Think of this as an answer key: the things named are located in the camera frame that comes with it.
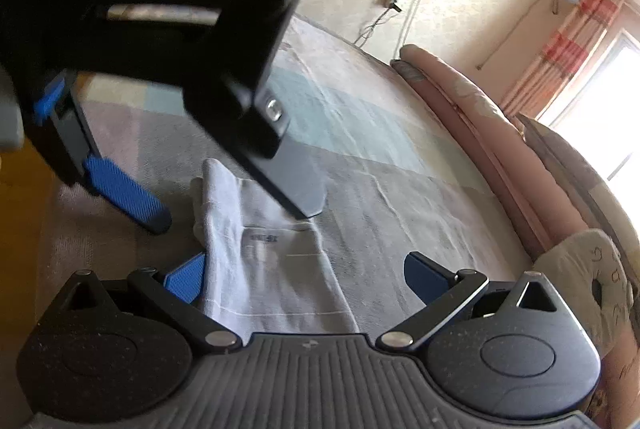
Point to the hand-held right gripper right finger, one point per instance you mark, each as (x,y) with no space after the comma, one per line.
(425,279)

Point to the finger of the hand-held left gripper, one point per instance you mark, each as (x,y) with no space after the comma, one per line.
(295,191)
(125,194)

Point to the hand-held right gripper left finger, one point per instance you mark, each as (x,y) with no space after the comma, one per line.
(185,281)

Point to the light grey printed pants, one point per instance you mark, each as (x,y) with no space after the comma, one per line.
(270,269)

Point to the pink rolled quilt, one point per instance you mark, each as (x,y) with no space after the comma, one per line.
(500,134)

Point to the grey cat face cushion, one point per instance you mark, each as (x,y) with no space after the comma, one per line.
(590,289)

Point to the pink plaid curtain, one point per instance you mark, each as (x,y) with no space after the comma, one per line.
(575,49)

